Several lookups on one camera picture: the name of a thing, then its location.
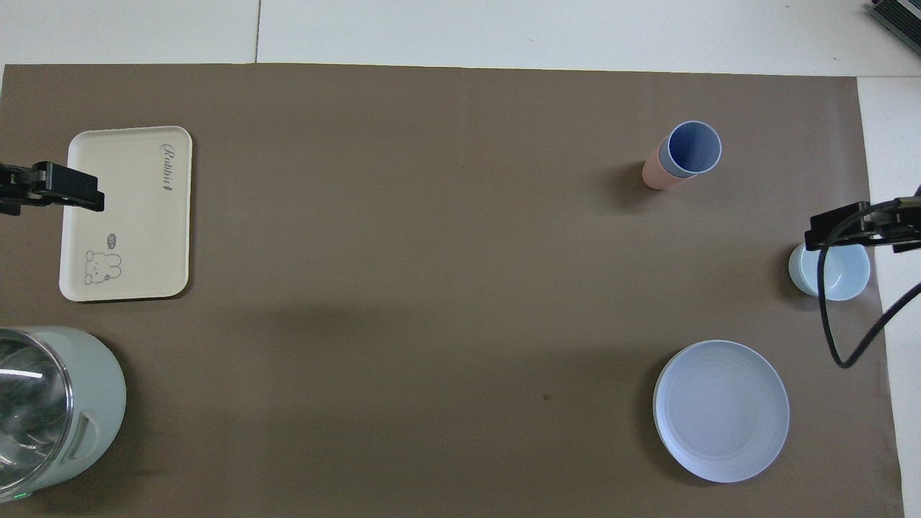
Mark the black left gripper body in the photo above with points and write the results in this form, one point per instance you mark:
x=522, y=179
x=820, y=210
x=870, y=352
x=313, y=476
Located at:
x=14, y=188

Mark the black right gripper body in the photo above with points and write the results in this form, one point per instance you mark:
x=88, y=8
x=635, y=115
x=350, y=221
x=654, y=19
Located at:
x=910, y=223

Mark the blue ribbed cup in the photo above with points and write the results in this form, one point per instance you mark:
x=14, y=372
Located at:
x=694, y=147

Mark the pink cup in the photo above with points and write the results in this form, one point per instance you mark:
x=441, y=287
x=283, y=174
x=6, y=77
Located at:
x=658, y=174

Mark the cream rabbit print tray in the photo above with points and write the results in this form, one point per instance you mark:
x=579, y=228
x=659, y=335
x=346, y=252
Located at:
x=137, y=216

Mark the light blue bowl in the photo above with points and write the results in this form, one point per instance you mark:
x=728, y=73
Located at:
x=849, y=277

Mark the grey ribbed device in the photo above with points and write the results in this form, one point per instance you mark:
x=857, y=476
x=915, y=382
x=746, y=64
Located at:
x=899, y=18

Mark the pale green cooking pot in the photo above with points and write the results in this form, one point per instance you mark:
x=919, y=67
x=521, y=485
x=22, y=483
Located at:
x=97, y=403

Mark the blue plate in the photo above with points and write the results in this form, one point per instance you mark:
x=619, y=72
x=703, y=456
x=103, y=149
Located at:
x=722, y=411

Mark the brown table mat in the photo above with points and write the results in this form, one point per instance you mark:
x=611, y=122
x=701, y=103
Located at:
x=446, y=288

